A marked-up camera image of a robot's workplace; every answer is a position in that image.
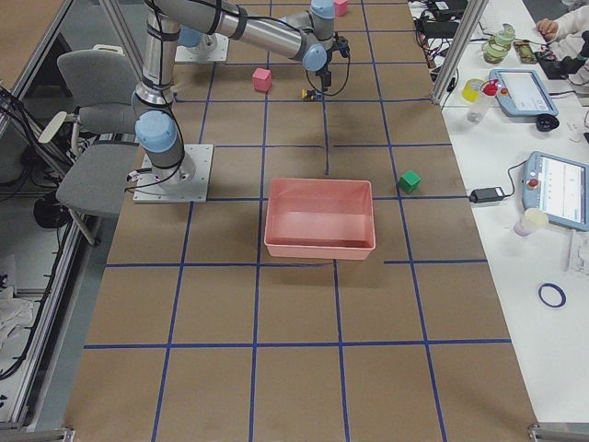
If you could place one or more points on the aluminium frame post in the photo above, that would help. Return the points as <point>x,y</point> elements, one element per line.
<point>466,28</point>

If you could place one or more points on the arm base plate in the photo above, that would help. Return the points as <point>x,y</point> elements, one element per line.
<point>189,184</point>
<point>218,55</point>

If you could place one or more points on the paper cup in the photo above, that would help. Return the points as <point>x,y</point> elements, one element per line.
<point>531,221</point>

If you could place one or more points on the green cube far corner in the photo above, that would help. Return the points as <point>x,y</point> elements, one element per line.
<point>409,181</point>

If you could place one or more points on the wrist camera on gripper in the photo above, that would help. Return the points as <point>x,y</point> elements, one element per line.
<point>341,45</point>

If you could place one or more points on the near teach pendant tablet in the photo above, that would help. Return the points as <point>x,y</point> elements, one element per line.
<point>558,187</point>

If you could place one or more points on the yellow tape roll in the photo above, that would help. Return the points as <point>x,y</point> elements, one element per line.
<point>472,88</point>

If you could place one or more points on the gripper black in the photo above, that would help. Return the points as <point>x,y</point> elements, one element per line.
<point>325,76</point>

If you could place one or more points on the teach pendant tablet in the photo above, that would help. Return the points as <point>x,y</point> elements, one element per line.
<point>522,93</point>
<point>558,187</point>

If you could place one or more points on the grey office chair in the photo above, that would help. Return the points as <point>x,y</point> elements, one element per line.
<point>101,81</point>

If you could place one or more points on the red cap squeeze bottle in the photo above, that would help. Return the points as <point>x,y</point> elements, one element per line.
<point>480,106</point>

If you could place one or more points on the far teach pendant tablet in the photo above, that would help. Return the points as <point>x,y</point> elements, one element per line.
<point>522,93</point>

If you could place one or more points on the black round lid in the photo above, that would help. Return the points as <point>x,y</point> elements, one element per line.
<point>546,123</point>

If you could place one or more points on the pink cube near edge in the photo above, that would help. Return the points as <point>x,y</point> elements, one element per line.
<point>341,7</point>

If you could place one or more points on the pink plastic bin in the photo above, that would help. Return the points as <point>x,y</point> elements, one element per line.
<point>320,218</point>

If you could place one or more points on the person in white sleeve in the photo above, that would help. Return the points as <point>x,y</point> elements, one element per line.
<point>572,23</point>

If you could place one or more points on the pink cube near centre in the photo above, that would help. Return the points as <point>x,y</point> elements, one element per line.
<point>262,80</point>

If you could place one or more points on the small black power brick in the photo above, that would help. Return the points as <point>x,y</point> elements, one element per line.
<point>486,195</point>

